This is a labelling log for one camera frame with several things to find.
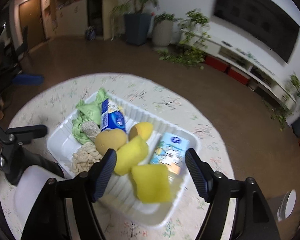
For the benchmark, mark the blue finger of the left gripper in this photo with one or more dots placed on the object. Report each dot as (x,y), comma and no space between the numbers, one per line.
(28,80)

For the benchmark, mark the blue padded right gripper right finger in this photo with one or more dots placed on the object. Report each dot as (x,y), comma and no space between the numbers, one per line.
(253,218)

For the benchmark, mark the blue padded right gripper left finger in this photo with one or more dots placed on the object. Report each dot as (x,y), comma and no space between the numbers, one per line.
(63,205)

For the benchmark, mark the translucent plastic container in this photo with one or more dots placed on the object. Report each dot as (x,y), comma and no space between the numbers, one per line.
(29,188)

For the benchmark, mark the green cloth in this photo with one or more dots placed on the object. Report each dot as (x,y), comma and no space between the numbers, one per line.
(88,112)

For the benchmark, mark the cream knotted rope toy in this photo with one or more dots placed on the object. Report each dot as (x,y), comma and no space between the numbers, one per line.
(84,158)

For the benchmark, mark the blue Vinda tissue pack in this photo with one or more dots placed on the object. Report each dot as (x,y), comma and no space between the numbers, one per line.
(112,116)

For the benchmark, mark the tan gourd makeup sponge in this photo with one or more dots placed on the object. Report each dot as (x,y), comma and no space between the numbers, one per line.
(114,139)

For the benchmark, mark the yellow sponge block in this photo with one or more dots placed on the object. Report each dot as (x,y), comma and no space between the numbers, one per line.
(152,183)

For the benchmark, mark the light blue cartoon tissue pack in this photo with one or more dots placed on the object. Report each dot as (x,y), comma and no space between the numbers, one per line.
(170,151)

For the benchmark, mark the yellow rectangular sponge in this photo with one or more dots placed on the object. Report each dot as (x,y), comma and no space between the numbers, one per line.
(130,155)

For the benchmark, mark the orange teardrop makeup sponge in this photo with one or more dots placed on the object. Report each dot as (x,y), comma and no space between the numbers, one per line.
(142,129)

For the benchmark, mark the grey white trash bin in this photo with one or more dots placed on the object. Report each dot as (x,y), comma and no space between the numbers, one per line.
(282,206)

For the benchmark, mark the white plastic tray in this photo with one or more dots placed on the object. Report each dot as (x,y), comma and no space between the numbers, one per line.
(119,195)

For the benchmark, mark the white cabinet shelving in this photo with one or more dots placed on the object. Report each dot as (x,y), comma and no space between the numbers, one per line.
(35,21)

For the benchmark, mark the tall plant in dark pot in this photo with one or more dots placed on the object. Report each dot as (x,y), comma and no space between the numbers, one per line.
(136,20)

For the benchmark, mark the small plant by console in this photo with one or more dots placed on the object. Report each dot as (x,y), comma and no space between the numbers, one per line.
(288,104)

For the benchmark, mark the floral tablecloth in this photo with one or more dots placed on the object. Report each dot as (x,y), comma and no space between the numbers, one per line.
(52,106)

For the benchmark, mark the plant in ribbed grey pot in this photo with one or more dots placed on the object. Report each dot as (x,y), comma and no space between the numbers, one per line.
(162,29)

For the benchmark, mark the red box right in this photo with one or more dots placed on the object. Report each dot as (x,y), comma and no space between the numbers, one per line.
(238,75)

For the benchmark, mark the red box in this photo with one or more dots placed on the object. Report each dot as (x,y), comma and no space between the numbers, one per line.
(216,63)
(238,75)

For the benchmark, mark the white TV console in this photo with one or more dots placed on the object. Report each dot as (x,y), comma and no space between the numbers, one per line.
(264,78)

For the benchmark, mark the red box left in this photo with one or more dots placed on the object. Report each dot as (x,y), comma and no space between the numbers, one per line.
(216,63)

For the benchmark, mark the trailing green plant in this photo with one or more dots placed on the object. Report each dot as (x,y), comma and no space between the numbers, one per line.
(190,51)

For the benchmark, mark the wall mounted black television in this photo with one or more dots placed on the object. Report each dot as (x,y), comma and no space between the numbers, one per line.
(264,20)

